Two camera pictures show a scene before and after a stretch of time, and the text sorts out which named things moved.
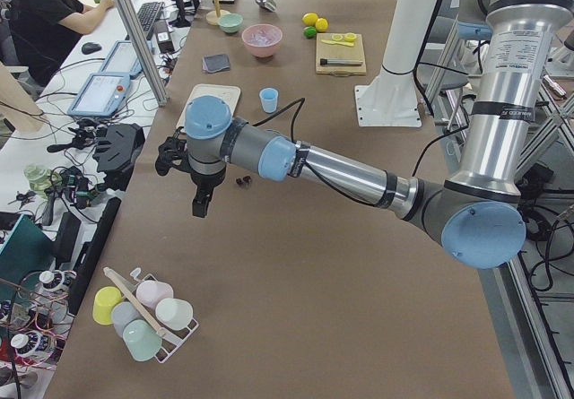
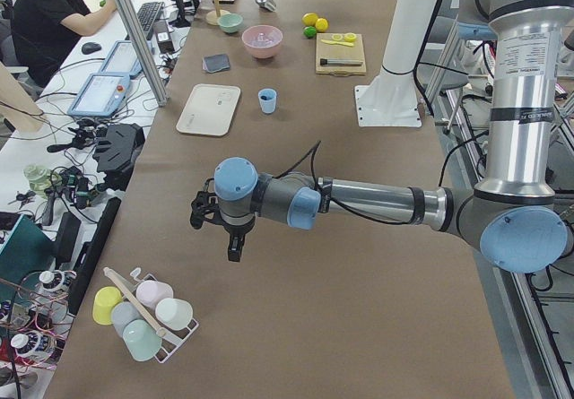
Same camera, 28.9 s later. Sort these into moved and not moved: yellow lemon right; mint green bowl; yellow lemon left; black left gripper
Moved: black left gripper
Not moved: yellow lemon left; yellow lemon right; mint green bowl
